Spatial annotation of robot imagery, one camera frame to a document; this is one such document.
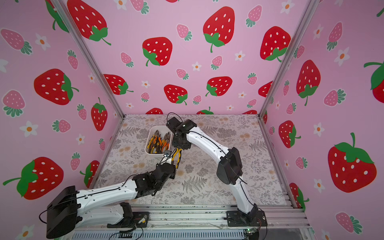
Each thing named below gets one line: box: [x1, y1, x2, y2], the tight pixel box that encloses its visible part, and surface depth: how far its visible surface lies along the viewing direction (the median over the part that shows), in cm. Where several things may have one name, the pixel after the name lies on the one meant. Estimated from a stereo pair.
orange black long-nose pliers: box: [162, 132, 170, 154], surface depth 103 cm
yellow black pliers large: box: [146, 129, 160, 154], surface depth 100 cm
